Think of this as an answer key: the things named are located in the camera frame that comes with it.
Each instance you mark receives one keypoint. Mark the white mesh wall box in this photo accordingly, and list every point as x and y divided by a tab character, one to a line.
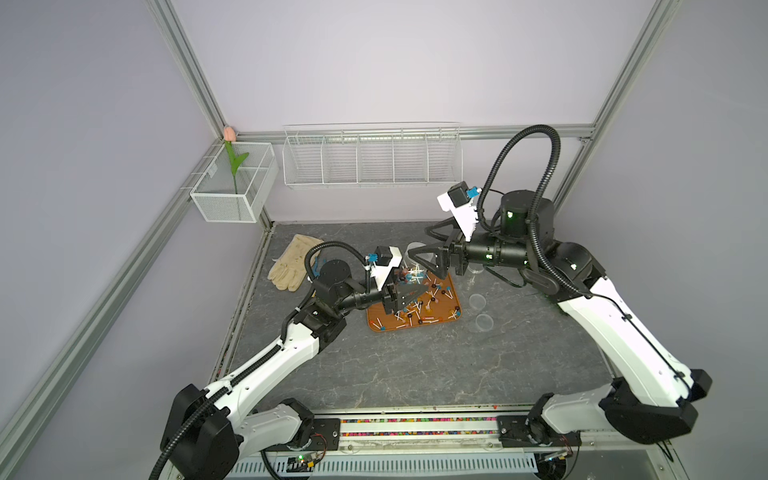
213	193

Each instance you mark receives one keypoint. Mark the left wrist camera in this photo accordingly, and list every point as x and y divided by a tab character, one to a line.
382	263

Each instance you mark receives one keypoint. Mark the white wire wall basket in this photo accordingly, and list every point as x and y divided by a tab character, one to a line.
372	154

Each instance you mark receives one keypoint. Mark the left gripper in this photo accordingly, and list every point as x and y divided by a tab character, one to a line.
393	299

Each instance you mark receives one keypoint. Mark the artificial pink tulip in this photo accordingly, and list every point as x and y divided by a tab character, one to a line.
235	160

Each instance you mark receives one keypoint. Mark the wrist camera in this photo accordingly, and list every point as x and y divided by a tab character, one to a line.
382	263
460	201

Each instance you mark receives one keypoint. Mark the beige work glove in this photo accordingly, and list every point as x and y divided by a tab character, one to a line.
288	271

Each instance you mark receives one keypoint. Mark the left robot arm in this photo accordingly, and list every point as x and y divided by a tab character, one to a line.
339	284

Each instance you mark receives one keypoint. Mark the orange wooden tray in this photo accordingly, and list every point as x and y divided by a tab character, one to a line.
438	305

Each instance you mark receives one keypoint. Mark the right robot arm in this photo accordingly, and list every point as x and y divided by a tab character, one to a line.
651	398

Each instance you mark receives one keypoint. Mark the clear plastic jar lid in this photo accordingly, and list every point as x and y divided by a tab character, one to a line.
477	302

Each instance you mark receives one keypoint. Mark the clear jar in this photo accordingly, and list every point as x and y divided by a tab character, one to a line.
412	275
482	323

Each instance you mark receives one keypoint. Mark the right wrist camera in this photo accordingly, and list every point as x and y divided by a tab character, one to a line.
460	201

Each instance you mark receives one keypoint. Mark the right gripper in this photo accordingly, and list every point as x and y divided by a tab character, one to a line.
446	258

